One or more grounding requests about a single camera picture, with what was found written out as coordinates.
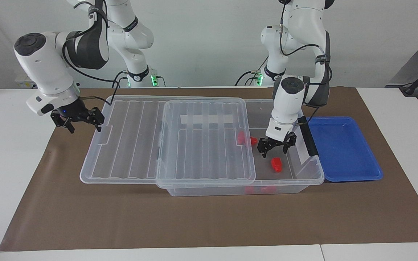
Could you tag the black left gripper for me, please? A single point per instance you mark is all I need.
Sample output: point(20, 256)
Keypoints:
point(278, 139)

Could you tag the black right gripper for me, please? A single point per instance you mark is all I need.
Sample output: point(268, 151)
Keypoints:
point(72, 110)

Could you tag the clear ribbed plastic lid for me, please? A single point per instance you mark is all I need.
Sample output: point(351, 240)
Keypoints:
point(129, 145)

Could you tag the clear plastic storage box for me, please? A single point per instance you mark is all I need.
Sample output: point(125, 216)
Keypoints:
point(285, 175)

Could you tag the blue plastic tray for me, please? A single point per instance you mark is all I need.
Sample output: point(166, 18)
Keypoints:
point(343, 152)

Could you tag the white power strip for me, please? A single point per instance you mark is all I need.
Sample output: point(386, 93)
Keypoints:
point(25, 82)

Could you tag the brown table mat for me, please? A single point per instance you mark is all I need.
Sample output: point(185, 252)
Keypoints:
point(85, 217)

